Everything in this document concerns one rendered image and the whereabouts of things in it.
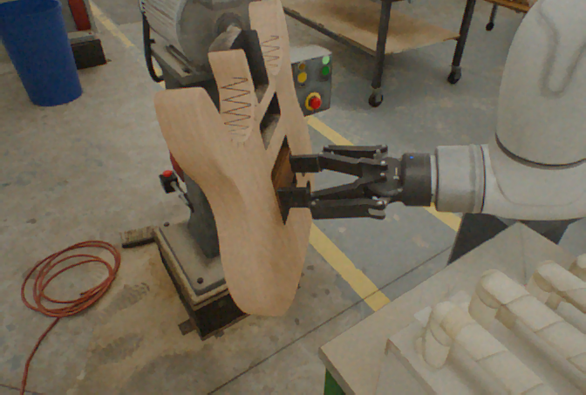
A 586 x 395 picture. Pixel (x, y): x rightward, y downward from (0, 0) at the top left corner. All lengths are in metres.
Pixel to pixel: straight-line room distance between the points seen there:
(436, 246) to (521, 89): 1.89
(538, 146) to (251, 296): 0.37
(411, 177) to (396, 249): 1.70
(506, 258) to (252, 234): 0.64
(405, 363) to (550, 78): 0.37
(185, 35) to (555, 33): 0.88
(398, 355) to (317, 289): 1.45
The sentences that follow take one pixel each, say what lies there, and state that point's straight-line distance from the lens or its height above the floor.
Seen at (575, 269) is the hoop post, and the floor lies 1.02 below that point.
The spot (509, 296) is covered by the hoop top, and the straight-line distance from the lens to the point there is 0.55.
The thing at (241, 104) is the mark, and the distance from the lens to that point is 0.51.
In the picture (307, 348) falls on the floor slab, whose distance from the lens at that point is 1.86.
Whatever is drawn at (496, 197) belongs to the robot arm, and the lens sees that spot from 0.56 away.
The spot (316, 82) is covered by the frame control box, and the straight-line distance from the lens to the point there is 1.37.
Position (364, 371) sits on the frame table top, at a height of 0.93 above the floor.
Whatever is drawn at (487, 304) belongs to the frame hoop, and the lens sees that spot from 0.58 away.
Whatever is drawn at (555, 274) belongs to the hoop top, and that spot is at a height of 1.13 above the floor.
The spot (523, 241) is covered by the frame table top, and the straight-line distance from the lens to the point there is 1.06.
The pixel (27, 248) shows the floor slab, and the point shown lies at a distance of 2.59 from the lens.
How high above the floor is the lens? 1.60
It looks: 37 degrees down
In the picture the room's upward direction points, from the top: straight up
